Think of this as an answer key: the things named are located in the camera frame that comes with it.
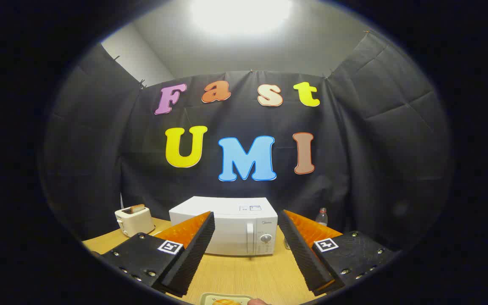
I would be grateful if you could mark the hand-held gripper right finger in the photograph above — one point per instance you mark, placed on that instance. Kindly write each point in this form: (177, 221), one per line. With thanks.
(303, 254)

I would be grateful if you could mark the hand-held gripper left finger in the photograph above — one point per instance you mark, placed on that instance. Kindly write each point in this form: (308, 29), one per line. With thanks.
(195, 254)

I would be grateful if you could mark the white microwave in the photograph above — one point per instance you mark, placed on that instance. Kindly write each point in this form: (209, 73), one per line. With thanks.
(235, 228)

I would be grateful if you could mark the golden bread bun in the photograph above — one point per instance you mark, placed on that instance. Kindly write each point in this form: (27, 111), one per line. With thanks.
(226, 302)

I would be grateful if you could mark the clear plastic water bottle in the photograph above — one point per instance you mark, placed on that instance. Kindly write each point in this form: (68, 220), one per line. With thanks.
(321, 218)

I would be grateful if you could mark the cream tray with cherry print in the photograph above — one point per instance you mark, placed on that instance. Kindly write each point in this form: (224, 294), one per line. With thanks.
(208, 298)

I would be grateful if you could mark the cream toaster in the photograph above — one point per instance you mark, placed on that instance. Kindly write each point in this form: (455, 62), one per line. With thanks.
(136, 222)

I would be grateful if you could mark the toast slice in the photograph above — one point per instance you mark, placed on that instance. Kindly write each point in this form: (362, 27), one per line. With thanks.
(138, 208)

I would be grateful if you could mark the ceiling light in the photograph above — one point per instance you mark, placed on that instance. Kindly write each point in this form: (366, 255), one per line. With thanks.
(239, 12)

